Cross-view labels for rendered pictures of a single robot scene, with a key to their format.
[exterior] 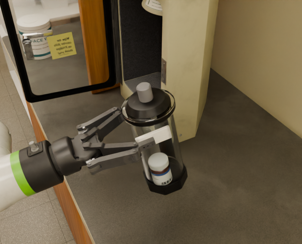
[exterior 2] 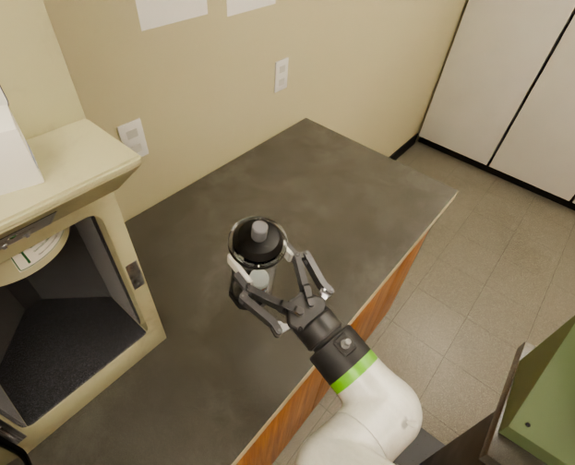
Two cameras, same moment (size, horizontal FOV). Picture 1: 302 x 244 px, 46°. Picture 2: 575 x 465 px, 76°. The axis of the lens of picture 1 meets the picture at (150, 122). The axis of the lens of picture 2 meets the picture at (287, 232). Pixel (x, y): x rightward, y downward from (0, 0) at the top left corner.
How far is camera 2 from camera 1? 83 cm
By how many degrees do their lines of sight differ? 77
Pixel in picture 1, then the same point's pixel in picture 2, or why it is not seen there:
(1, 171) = (382, 372)
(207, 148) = (159, 293)
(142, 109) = (278, 234)
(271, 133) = not seen: hidden behind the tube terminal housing
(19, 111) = not seen: outside the picture
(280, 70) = not seen: hidden behind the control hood
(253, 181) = (199, 251)
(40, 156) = (350, 333)
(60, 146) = (329, 319)
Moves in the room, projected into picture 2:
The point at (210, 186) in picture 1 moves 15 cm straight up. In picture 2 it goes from (215, 281) to (210, 244)
